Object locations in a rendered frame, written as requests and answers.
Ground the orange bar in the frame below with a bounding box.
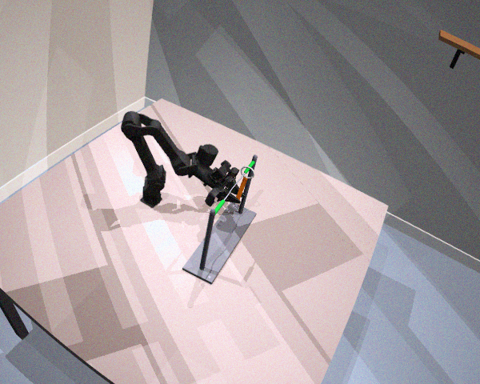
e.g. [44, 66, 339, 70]
[236, 166, 255, 200]

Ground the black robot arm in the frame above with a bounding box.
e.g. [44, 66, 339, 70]
[121, 111, 231, 208]

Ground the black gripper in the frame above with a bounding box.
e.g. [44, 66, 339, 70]
[202, 167, 241, 207]

